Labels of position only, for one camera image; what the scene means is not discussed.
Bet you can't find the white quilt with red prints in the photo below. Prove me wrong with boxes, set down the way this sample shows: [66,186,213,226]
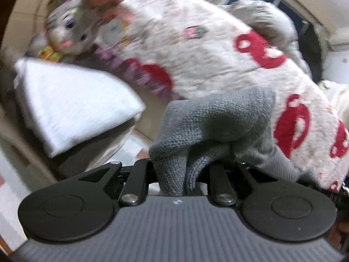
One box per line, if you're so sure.
[63,0,349,194]

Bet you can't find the grey plush bunny toy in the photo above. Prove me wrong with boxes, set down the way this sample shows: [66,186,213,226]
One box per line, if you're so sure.
[45,0,120,59]

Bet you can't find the grey knit sweater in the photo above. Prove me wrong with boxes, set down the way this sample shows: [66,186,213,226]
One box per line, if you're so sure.
[149,87,319,197]

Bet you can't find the white folded cloth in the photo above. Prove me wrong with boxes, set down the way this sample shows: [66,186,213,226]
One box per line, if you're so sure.
[14,59,146,159]

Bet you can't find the yellow green packet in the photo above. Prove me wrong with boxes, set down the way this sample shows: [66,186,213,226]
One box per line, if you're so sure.
[37,45,64,62]

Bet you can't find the cream folded cloth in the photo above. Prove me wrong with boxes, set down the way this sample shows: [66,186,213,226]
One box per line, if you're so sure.
[104,117,144,164]

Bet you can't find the beige mattress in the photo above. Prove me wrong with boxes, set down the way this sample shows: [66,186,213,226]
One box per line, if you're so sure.
[133,82,186,142]

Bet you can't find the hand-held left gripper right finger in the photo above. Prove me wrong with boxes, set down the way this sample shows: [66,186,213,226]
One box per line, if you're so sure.
[209,161,276,208]

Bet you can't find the beige cabinet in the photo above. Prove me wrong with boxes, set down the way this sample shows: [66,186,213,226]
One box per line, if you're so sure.
[0,0,68,55]

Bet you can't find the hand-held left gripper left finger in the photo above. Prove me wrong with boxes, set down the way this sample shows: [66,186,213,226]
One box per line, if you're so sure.
[78,159,159,207]

